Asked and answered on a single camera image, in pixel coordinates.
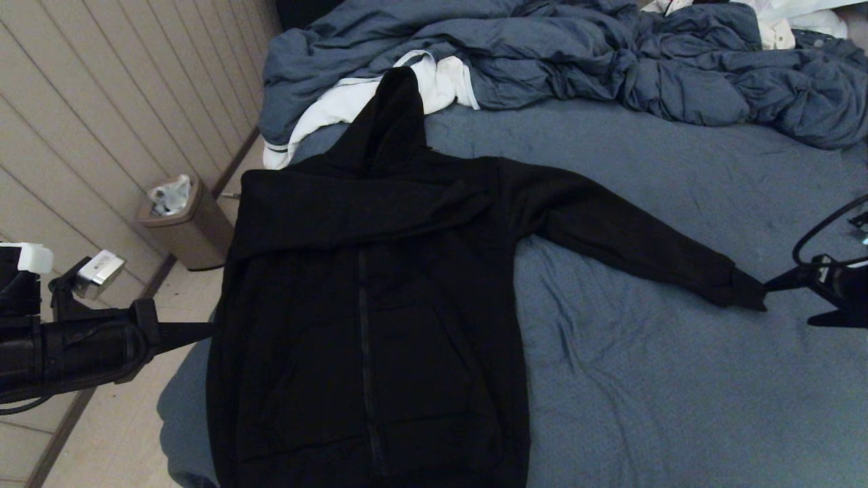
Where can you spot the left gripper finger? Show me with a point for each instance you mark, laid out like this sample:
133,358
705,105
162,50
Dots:
180,330
173,342

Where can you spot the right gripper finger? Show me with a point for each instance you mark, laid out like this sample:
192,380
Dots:
800,279
844,320

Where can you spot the beige trash bin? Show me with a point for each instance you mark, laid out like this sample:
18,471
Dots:
193,234

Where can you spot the white pillow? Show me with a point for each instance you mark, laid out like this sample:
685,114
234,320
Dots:
807,13

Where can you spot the blue bed sheet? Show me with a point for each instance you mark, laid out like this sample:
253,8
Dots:
678,407

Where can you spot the cream crumpled garment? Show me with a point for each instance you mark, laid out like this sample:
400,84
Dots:
773,34

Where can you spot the black zip hoodie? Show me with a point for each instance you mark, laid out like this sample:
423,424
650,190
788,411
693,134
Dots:
380,271

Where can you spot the crumpled blue duvet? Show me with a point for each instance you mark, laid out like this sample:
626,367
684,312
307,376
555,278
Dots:
576,57

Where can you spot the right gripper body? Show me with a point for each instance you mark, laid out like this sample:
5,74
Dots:
851,288

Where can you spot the white garment with dark trim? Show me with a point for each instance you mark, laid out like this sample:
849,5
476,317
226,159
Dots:
325,112

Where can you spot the white plastic bin bag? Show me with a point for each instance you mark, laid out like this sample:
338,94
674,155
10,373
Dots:
171,195

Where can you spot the dark headboard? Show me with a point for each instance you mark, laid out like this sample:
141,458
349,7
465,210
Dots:
305,12

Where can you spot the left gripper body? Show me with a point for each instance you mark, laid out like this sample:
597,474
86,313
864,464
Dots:
74,352

